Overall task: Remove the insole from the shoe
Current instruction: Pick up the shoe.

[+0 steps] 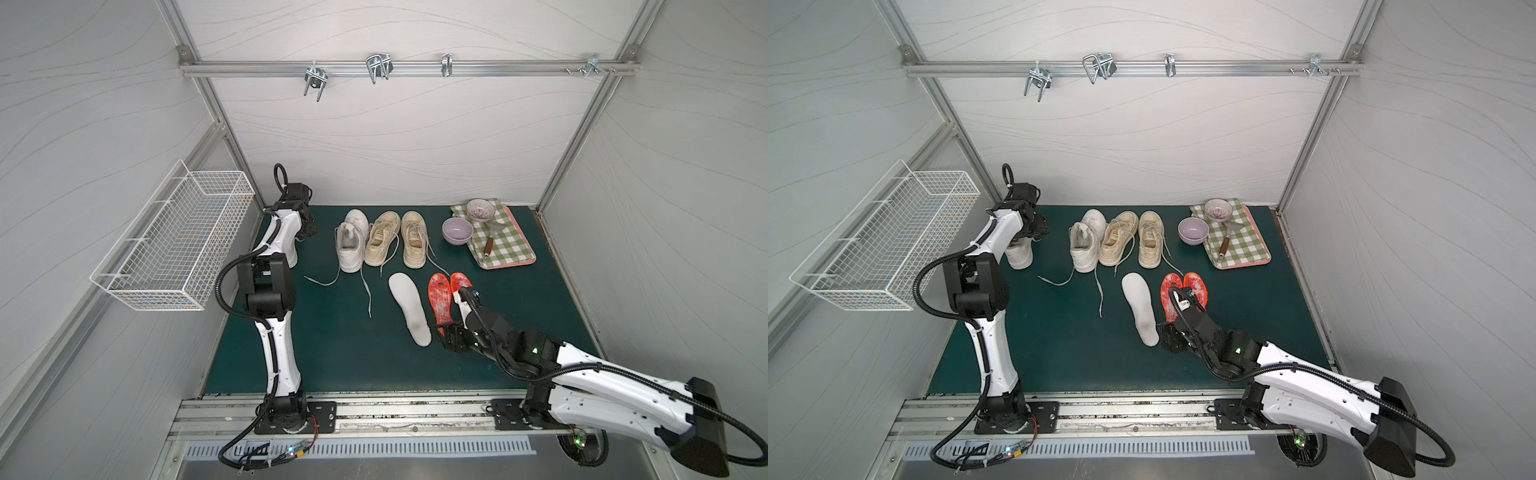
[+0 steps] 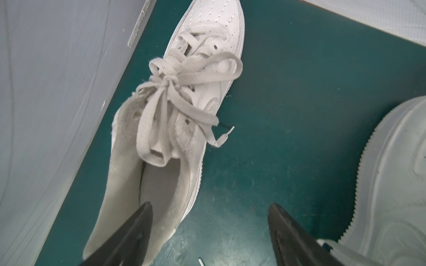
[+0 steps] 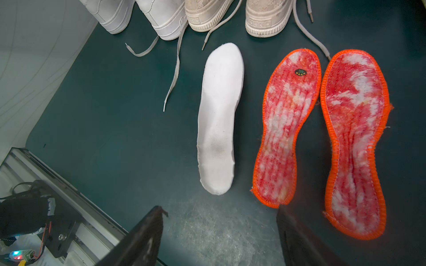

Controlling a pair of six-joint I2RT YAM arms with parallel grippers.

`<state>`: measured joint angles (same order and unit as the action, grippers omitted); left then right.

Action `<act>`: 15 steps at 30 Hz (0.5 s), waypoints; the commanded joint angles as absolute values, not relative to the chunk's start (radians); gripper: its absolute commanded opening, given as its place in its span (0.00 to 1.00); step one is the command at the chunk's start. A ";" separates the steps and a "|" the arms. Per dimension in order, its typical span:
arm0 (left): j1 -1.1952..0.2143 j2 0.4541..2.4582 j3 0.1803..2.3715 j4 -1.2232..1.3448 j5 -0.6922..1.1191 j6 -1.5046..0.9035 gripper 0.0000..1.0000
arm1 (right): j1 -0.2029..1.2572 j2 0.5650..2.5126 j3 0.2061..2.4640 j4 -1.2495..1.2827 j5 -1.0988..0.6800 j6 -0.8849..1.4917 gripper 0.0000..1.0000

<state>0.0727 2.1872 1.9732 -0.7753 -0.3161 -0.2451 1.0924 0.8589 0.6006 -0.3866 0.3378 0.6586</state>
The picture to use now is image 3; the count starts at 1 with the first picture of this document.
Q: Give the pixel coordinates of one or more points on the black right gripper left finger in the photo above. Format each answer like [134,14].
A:
[140,247]

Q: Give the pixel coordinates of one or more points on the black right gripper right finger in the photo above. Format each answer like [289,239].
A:
[300,246]

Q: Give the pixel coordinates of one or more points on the white insole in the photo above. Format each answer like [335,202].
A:
[220,95]

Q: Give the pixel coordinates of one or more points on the beige sneaker with red insole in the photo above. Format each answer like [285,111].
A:
[266,19]

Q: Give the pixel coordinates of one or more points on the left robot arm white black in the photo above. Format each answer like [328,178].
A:
[22,216]

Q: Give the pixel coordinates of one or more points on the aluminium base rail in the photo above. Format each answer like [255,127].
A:
[79,233]

